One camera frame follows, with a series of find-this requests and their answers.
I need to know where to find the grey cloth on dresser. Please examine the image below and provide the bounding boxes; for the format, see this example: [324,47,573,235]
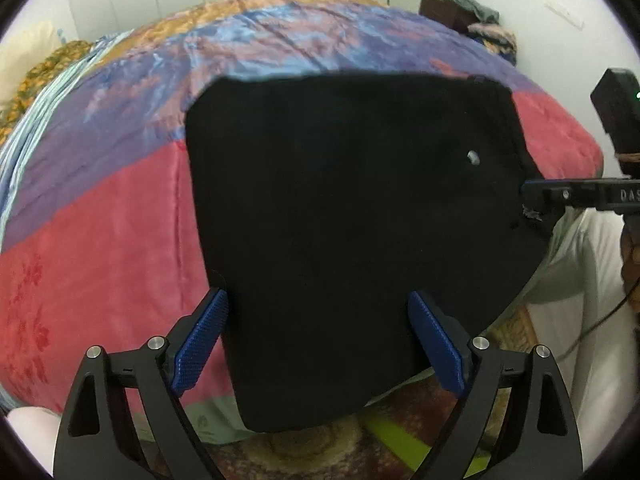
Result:
[444,0,500,25]

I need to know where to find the pile of clothes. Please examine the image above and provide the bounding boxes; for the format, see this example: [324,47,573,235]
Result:
[466,23,518,66]

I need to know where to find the colourful satin bedspread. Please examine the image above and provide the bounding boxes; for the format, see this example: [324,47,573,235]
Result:
[1,0,603,412]

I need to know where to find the yellow floral blanket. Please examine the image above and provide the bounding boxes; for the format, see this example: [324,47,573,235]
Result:
[0,40,92,144]

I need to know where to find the black camera with green light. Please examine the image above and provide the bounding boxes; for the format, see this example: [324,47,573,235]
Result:
[590,68,639,154]

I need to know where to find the black cable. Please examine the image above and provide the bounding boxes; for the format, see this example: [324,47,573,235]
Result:
[554,268,640,363]

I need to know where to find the black pants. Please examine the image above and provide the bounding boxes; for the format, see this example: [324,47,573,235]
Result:
[186,73,552,432]

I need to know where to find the green mat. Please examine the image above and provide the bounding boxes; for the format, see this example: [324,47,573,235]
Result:
[361,410,490,480]

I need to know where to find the dark wooden dresser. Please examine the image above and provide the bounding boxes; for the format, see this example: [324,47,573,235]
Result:
[419,0,478,35]

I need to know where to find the white pillow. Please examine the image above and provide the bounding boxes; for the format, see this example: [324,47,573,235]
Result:
[0,22,62,112]

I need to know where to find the right hand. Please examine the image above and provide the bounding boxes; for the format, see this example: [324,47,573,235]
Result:
[620,228,640,292]

